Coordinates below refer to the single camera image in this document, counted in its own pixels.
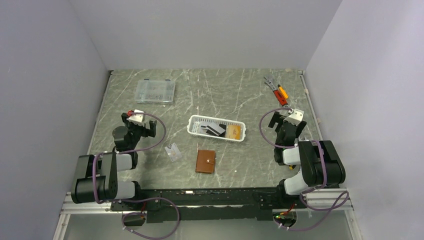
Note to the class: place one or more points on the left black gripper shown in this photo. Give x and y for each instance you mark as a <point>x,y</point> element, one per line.
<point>146,132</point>

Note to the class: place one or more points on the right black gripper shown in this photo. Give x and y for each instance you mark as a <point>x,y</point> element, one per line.
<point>276,118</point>

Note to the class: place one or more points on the clear plastic card sleeve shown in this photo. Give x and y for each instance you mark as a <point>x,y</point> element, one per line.
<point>173,152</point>

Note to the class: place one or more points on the white plastic basket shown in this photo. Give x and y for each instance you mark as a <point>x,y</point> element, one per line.
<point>194,122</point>

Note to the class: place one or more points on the white striped card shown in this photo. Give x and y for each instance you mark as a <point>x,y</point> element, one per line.
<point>212,129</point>

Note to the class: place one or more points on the brown leather card holder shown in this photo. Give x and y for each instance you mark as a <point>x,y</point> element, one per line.
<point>205,161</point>

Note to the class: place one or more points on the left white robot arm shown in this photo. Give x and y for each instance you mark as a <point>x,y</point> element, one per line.
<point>96,176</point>

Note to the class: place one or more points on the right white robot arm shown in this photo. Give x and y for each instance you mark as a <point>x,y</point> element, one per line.
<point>319,162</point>

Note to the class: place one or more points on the red adjustable wrench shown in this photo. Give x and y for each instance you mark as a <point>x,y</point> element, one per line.
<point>281,99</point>

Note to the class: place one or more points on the clear plastic organizer box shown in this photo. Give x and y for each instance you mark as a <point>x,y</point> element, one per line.
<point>155,91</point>

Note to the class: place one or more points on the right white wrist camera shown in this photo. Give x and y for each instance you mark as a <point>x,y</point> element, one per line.
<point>296,117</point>

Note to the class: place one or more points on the yellow handled screwdriver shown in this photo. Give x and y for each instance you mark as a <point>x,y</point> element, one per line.
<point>283,92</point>

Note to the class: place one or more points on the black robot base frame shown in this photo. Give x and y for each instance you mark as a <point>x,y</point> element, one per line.
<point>259,203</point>

